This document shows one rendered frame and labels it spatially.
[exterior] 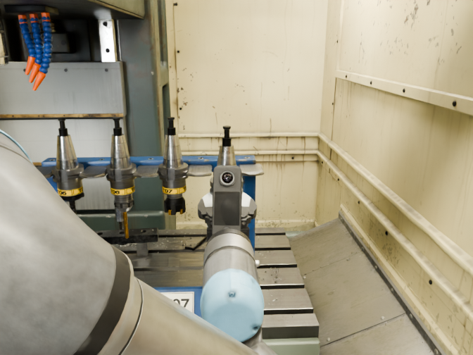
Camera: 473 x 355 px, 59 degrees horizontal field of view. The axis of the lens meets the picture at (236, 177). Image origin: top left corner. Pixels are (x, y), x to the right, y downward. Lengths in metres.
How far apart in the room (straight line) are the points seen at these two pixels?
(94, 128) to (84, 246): 1.24
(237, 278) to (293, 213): 1.50
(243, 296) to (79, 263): 0.27
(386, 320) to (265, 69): 1.12
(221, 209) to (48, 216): 0.41
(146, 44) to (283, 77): 0.64
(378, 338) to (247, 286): 0.63
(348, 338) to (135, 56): 1.07
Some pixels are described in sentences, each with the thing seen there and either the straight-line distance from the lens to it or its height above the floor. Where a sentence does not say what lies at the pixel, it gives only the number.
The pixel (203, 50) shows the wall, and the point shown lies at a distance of 1.81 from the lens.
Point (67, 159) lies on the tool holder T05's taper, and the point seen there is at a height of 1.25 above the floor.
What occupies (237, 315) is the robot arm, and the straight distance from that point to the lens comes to 0.51.
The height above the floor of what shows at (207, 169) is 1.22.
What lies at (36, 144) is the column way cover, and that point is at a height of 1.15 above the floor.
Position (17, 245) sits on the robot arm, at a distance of 0.26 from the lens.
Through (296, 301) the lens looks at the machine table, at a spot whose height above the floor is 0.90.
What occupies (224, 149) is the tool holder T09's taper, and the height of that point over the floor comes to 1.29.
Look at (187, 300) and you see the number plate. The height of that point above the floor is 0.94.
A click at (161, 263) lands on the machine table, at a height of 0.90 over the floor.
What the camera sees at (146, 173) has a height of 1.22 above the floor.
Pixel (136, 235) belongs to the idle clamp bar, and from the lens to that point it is 1.20.
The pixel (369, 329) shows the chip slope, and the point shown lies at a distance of 1.12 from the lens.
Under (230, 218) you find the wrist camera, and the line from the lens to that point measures 0.65.
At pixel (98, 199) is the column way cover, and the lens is 1.58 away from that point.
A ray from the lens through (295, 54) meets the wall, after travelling 1.84.
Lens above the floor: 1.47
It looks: 18 degrees down
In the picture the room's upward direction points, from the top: straight up
